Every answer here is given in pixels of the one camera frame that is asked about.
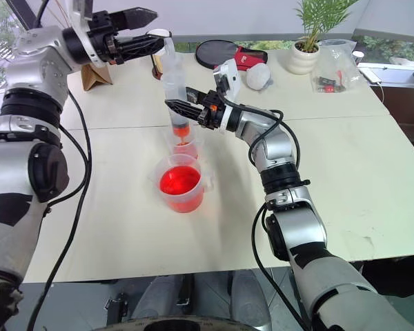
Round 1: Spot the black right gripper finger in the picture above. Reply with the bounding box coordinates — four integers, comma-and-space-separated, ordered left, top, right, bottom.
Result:
186, 87, 208, 105
164, 99, 205, 122

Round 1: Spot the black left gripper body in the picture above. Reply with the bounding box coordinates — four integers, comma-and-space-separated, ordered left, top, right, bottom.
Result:
87, 11, 126, 67

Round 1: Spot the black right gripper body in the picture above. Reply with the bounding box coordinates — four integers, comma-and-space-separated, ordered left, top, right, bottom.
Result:
197, 88, 226, 131

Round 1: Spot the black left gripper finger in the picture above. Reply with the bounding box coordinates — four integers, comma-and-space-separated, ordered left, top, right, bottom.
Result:
108, 8, 159, 33
113, 33, 167, 66

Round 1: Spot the large clear plastic syringe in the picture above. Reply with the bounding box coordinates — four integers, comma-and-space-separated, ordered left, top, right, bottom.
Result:
147, 29, 195, 146

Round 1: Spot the small clear measuring cup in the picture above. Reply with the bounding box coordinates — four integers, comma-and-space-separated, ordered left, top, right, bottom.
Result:
168, 132, 204, 160

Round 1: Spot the large clear measuring cup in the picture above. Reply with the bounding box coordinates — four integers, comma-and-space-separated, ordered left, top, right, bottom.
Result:
147, 153, 215, 214

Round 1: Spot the brown wooden stand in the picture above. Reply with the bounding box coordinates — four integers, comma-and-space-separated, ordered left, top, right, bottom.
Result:
80, 63, 113, 92

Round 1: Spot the black table tennis paddle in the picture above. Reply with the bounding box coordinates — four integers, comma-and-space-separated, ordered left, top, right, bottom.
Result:
195, 39, 239, 69

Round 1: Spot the white crumpled ball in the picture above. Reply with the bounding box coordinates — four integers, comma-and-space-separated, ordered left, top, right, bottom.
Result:
246, 63, 274, 92

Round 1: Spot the red paddle case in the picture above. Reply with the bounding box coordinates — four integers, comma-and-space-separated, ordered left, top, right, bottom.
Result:
233, 46, 269, 72

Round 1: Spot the white ribbed plant pot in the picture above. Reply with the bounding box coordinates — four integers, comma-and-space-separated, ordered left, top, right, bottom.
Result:
284, 39, 322, 75

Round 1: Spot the clear plastic bag with parts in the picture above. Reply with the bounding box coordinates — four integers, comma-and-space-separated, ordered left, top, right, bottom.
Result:
311, 38, 364, 94

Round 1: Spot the green palm plant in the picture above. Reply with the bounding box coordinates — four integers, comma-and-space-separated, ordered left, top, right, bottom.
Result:
294, 0, 360, 53

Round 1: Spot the white smartphone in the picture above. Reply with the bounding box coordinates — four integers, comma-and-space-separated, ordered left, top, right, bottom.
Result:
357, 66, 383, 84

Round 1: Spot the grey rounded leg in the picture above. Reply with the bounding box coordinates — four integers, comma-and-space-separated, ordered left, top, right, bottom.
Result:
137, 274, 195, 322

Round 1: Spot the dark brown side table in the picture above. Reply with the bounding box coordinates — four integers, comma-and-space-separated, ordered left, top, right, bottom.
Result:
368, 61, 414, 148

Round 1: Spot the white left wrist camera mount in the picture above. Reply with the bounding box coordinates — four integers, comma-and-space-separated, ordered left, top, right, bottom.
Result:
71, 0, 103, 68

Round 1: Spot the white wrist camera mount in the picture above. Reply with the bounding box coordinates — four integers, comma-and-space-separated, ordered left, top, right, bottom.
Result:
71, 0, 103, 68
212, 57, 244, 134

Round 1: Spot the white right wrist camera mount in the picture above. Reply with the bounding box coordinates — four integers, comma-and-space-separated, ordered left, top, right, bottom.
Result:
212, 57, 244, 134

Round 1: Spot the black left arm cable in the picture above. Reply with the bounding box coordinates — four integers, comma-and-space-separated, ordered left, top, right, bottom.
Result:
26, 90, 92, 331

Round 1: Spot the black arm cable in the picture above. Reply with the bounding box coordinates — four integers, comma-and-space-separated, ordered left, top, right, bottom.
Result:
26, 90, 92, 331
247, 109, 313, 331

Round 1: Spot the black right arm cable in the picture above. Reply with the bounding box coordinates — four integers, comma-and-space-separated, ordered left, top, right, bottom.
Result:
247, 109, 313, 331

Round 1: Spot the white charging cable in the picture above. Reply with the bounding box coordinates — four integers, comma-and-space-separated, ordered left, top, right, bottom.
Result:
375, 80, 391, 105

